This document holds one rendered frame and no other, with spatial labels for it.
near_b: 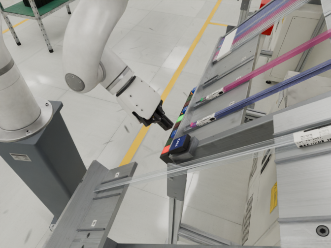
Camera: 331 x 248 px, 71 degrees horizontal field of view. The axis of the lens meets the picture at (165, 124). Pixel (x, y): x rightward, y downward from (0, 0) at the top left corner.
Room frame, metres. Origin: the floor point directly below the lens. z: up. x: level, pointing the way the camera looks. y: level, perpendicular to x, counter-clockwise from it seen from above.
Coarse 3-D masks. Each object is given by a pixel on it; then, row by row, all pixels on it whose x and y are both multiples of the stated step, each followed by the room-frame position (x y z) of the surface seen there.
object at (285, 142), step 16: (256, 144) 0.18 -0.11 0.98; (272, 144) 0.17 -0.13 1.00; (288, 144) 0.16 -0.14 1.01; (192, 160) 0.20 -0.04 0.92; (208, 160) 0.19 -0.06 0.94; (224, 160) 0.18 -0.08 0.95; (240, 160) 0.17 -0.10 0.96; (144, 176) 0.21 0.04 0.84; (160, 176) 0.20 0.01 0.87; (96, 192) 0.24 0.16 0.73
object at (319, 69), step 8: (320, 64) 0.35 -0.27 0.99; (328, 64) 0.34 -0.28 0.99; (304, 72) 0.36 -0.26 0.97; (312, 72) 0.35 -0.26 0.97; (320, 72) 0.34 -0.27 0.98; (288, 80) 0.37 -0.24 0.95; (296, 80) 0.35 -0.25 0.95; (304, 80) 0.35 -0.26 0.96; (272, 88) 0.37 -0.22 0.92; (280, 88) 0.36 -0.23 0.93; (256, 96) 0.38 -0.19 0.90; (264, 96) 0.37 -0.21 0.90; (232, 104) 0.40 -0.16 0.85; (240, 104) 0.38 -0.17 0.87; (248, 104) 0.38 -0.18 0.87; (216, 112) 0.41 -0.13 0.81; (224, 112) 0.39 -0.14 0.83
